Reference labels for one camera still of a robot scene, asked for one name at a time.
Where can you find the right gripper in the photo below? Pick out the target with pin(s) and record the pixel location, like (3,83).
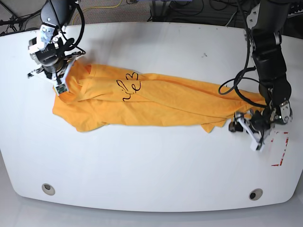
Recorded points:
(56,71)

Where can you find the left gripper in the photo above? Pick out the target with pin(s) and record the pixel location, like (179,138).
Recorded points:
(253,123)

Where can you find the yellow Smile T-shirt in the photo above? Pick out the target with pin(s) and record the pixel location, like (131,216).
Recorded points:
(99,95)

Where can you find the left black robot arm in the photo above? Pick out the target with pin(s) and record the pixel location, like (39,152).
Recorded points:
(263,26)

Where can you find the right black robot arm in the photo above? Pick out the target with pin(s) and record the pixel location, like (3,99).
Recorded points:
(51,49)

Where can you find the red tape rectangle marking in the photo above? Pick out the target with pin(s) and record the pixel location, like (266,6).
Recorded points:
(277,148)

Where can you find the right table grommet hole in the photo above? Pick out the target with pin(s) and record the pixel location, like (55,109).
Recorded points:
(255,194)

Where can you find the table grommet hole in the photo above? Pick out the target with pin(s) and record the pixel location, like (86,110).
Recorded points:
(48,189)
(255,194)

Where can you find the black tripod legs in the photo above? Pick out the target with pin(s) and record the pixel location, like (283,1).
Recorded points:
(15,23)

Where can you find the left table grommet hole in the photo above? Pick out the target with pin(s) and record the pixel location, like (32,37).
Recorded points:
(48,189)

